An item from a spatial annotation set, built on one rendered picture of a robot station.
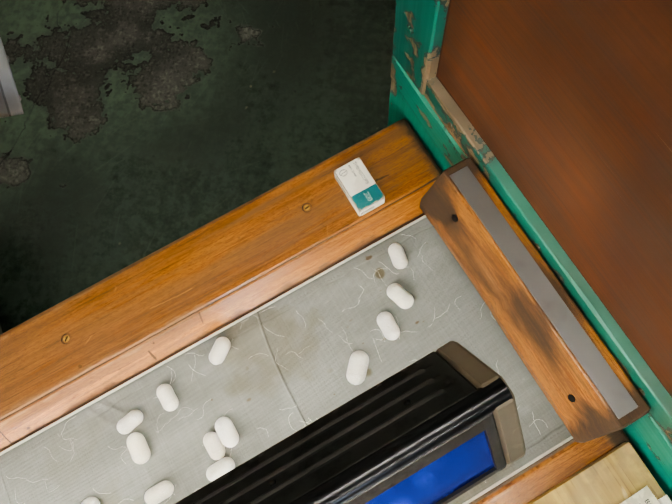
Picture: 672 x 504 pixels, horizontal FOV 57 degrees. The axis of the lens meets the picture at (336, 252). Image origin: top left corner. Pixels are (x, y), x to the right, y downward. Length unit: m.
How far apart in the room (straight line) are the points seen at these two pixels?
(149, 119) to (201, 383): 1.14
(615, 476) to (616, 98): 0.40
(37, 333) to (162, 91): 1.13
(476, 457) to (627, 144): 0.24
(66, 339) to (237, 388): 0.20
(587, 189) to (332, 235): 0.31
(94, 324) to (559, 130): 0.53
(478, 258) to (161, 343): 0.37
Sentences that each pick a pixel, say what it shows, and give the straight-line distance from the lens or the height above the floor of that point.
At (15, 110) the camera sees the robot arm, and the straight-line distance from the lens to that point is 0.39.
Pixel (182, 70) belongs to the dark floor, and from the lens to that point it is 1.83.
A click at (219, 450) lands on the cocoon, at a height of 0.76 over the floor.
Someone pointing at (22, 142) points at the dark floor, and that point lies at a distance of 1.89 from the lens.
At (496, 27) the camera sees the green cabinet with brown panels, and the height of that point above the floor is 1.02.
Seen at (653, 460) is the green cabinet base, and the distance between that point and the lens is 0.73.
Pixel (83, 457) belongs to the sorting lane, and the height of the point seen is 0.74.
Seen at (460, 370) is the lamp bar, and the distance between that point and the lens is 0.37.
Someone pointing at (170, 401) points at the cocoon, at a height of 0.76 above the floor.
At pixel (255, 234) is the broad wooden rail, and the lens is 0.74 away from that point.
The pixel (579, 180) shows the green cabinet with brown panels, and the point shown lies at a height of 0.98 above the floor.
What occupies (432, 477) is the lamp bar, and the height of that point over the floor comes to 1.08.
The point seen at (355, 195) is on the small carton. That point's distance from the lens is 0.72.
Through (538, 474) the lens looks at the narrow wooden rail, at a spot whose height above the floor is 0.76.
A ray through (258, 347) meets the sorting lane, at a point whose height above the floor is 0.74.
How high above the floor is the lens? 1.45
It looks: 72 degrees down
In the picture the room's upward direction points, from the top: 9 degrees counter-clockwise
